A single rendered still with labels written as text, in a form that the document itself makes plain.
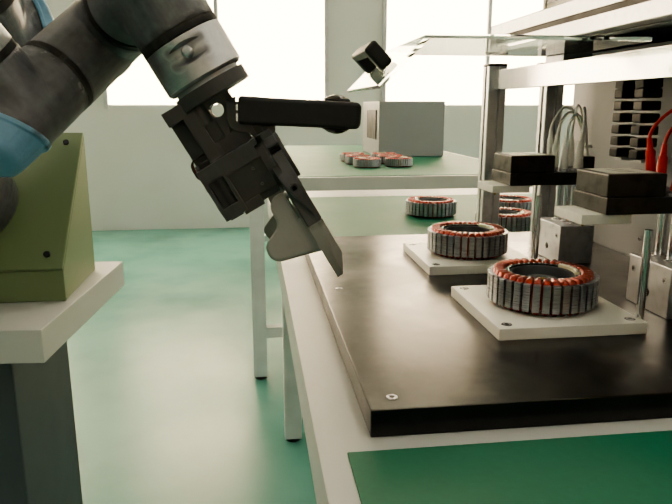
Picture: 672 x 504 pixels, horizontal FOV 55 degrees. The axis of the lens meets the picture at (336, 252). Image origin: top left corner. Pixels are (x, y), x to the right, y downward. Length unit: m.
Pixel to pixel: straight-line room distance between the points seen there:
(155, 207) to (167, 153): 0.45
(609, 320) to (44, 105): 0.56
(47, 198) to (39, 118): 0.32
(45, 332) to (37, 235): 0.16
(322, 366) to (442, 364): 0.12
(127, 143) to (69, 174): 4.50
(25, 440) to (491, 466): 0.64
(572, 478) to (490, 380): 0.11
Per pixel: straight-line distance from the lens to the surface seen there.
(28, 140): 0.61
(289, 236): 0.59
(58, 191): 0.93
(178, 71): 0.59
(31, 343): 0.78
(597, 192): 0.70
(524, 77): 1.00
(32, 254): 0.88
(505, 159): 0.92
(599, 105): 1.13
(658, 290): 0.76
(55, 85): 0.63
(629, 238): 1.04
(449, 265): 0.85
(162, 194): 5.44
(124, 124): 5.43
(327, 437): 0.49
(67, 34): 0.66
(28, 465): 0.95
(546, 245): 0.98
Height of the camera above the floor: 0.99
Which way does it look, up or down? 13 degrees down
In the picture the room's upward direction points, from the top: straight up
